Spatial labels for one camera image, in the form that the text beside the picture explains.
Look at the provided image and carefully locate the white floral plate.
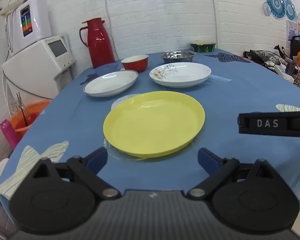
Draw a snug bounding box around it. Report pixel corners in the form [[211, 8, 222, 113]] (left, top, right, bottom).
[[149, 62, 212, 88]]

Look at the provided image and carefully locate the pink bottle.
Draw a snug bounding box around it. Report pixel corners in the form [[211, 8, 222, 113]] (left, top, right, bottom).
[[0, 119, 22, 150]]

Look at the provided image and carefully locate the green patterned bowl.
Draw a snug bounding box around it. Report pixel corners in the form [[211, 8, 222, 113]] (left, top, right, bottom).
[[190, 41, 217, 53]]

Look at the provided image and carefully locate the white power strip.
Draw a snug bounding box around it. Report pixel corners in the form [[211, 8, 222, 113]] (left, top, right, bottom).
[[275, 65, 294, 80]]

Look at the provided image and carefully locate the white plate with brown rim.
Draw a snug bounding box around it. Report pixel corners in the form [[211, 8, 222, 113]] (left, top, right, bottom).
[[83, 70, 139, 97]]

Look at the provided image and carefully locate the white water dispenser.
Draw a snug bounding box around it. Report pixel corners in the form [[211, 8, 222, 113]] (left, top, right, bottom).
[[2, 32, 77, 100]]

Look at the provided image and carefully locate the black cylindrical container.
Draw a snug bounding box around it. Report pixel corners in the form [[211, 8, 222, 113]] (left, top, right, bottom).
[[290, 35, 300, 60]]

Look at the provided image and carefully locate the yellow plastic plate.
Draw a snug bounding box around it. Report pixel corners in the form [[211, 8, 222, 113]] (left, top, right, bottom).
[[103, 91, 205, 158]]

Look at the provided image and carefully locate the white wall cable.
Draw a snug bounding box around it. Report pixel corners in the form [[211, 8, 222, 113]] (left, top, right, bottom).
[[102, 0, 119, 60]]

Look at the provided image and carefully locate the orange plastic basin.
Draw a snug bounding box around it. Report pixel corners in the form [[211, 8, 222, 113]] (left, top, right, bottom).
[[9, 99, 52, 140]]

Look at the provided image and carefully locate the blue printed tablecloth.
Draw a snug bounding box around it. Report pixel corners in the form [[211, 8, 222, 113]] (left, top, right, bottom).
[[0, 47, 300, 202]]

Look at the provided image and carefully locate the clear glass bottle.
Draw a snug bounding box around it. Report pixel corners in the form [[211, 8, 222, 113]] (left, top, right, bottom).
[[11, 92, 32, 125]]

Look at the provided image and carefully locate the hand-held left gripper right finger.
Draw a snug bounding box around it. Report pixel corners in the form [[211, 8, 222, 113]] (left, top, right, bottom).
[[186, 147, 278, 200]]

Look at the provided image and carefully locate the red thermos jug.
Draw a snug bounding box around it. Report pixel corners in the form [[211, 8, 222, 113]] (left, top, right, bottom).
[[79, 18, 115, 69]]

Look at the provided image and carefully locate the blue paper fan decoration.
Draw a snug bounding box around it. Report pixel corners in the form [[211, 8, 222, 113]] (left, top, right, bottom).
[[264, 0, 297, 20]]

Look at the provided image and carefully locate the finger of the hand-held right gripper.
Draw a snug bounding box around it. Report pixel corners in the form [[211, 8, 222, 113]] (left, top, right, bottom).
[[238, 112, 300, 138]]

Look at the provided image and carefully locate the red bowl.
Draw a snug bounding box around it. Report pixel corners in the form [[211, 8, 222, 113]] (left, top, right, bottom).
[[121, 54, 149, 73]]

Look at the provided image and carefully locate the white water purifier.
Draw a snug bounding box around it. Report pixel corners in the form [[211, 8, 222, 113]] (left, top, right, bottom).
[[5, 0, 52, 55]]

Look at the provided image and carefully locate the grey flexible hose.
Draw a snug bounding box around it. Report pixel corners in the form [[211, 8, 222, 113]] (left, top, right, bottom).
[[5, 12, 14, 53]]

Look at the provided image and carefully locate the white wall pipe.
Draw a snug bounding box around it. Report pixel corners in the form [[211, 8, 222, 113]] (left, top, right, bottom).
[[210, 0, 219, 48]]

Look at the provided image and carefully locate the stainless steel bowl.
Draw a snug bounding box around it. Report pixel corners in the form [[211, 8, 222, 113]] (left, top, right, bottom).
[[160, 51, 196, 64]]

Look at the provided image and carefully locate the black power adapter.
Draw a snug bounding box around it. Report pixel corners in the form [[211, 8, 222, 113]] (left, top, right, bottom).
[[286, 62, 298, 75]]

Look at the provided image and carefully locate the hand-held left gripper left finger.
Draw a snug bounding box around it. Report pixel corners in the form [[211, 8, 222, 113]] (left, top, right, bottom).
[[30, 147, 122, 200]]

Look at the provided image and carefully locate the black electronic device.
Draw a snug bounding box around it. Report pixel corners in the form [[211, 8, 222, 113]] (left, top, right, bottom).
[[244, 49, 265, 62]]

